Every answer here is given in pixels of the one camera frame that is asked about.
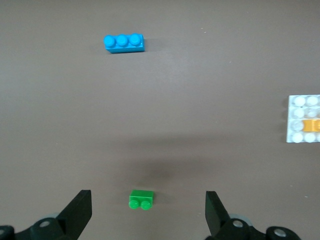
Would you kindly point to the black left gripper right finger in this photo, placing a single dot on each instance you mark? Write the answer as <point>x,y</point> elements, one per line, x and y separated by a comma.
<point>217,220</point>

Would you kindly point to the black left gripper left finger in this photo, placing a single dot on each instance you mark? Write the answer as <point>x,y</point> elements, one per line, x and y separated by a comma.
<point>75,215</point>

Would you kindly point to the white studded base plate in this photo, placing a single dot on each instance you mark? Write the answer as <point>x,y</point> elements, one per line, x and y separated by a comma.
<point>297,137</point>

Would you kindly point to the yellow two-stud block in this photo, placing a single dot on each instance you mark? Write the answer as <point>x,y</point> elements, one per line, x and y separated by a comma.
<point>311,125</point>

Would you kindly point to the brown table cover sheet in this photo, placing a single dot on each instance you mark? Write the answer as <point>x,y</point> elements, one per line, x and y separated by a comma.
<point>175,100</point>

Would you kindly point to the blue three-stud block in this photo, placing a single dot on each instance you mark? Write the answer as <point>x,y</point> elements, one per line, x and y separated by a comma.
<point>125,47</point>

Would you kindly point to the green two-stud block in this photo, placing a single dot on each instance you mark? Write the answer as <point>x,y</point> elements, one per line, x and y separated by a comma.
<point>141,195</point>

